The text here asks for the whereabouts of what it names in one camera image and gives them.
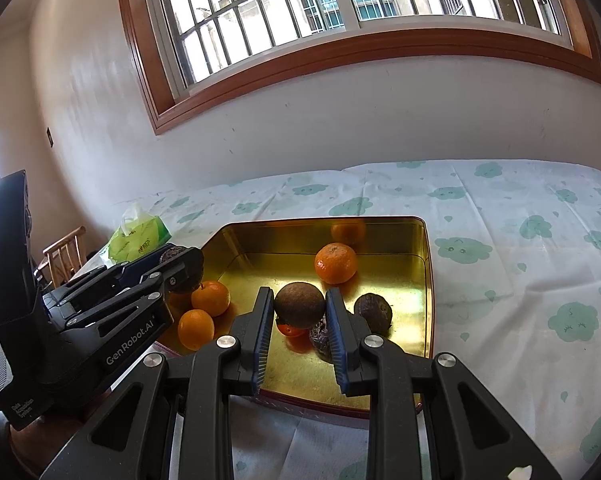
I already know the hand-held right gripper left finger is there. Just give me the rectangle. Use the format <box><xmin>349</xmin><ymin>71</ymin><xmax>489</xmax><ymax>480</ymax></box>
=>
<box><xmin>40</xmin><ymin>286</ymin><xmax>275</xmax><ymax>480</ymax></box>

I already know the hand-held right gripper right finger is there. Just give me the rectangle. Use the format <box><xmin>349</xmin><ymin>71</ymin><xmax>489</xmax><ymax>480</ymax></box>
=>
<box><xmin>325</xmin><ymin>287</ymin><xmax>564</xmax><ymax>480</ymax></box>

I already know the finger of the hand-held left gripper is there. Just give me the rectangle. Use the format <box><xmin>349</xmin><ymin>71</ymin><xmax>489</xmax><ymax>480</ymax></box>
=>
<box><xmin>63</xmin><ymin>279</ymin><xmax>176</xmax><ymax>340</ymax></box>
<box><xmin>43</xmin><ymin>247</ymin><xmax>204</xmax><ymax>311</ymax></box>

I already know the dark wrinkled passion fruit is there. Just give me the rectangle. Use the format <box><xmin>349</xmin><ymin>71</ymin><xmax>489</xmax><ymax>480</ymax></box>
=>
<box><xmin>355</xmin><ymin>292</ymin><xmax>394</xmax><ymax>336</ymax></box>
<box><xmin>308</xmin><ymin>316</ymin><xmax>334</xmax><ymax>361</ymax></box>
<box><xmin>159</xmin><ymin>243</ymin><xmax>204</xmax><ymax>295</ymax></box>

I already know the red tomato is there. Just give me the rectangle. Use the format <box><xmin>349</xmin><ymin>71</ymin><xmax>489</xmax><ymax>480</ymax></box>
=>
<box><xmin>275</xmin><ymin>321</ymin><xmax>311</xmax><ymax>339</ymax></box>

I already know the brown round fruit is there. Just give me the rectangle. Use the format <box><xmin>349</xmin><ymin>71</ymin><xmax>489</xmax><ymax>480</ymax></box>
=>
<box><xmin>273</xmin><ymin>282</ymin><xmax>327</xmax><ymax>328</ymax></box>

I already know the orange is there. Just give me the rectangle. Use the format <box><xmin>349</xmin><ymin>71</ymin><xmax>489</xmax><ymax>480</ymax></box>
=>
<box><xmin>177</xmin><ymin>308</ymin><xmax>215</xmax><ymax>352</ymax></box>
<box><xmin>190</xmin><ymin>280</ymin><xmax>231</xmax><ymax>317</ymax></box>
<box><xmin>315</xmin><ymin>242</ymin><xmax>359</xmax><ymax>284</ymax></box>

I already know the gold metal tray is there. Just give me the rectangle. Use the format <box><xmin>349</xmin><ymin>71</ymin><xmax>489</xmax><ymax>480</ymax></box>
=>
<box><xmin>153</xmin><ymin>216</ymin><xmax>434</xmax><ymax>418</ymax></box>

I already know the person's left forearm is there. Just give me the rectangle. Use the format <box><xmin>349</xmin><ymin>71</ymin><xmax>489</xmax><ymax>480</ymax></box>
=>
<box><xmin>0</xmin><ymin>405</ymin><xmax>88</xmax><ymax>480</ymax></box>

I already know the green tissue pack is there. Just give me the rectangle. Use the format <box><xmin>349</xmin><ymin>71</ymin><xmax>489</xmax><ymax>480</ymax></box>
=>
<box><xmin>104</xmin><ymin>202</ymin><xmax>172</xmax><ymax>267</ymax></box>

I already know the wooden chair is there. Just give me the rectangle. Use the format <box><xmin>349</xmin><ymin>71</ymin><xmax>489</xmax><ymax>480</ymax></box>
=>
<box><xmin>33</xmin><ymin>226</ymin><xmax>87</xmax><ymax>288</ymax></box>

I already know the white green patterned tablecloth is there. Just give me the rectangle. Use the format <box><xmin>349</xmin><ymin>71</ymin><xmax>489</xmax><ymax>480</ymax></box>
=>
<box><xmin>70</xmin><ymin>159</ymin><xmax>601</xmax><ymax>480</ymax></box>

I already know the wooden framed barred window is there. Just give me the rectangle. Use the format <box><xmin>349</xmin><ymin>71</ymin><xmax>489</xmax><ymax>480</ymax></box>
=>
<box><xmin>115</xmin><ymin>0</ymin><xmax>601</xmax><ymax>135</ymax></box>

